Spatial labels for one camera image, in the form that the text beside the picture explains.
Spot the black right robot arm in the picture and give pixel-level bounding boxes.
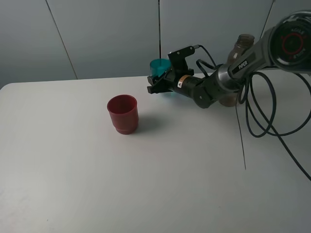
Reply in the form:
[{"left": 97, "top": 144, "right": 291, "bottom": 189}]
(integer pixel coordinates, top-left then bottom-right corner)
[{"left": 147, "top": 10, "right": 311, "bottom": 109}]

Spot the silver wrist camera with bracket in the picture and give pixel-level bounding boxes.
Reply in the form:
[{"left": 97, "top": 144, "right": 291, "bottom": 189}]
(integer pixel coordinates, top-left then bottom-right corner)
[{"left": 168, "top": 46, "right": 195, "bottom": 77}]

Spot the teal transparent plastic cup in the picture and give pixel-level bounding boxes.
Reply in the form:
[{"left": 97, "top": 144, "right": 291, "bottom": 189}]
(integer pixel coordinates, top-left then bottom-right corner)
[{"left": 150, "top": 59, "right": 173, "bottom": 96}]

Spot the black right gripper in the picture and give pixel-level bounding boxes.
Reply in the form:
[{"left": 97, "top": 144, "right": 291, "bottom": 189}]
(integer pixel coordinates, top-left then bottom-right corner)
[{"left": 147, "top": 68, "right": 205, "bottom": 97}]

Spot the smoky transparent plastic bottle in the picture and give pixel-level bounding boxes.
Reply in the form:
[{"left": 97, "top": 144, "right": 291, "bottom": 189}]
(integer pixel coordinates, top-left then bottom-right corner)
[{"left": 219, "top": 34, "right": 255, "bottom": 107}]

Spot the black camera cable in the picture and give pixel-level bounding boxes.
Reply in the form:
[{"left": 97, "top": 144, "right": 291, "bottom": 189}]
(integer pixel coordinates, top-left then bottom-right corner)
[{"left": 195, "top": 44, "right": 311, "bottom": 182}]

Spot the red plastic cup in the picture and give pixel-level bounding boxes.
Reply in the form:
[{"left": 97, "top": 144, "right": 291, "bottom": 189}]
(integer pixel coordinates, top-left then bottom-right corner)
[{"left": 107, "top": 95, "right": 139, "bottom": 135}]

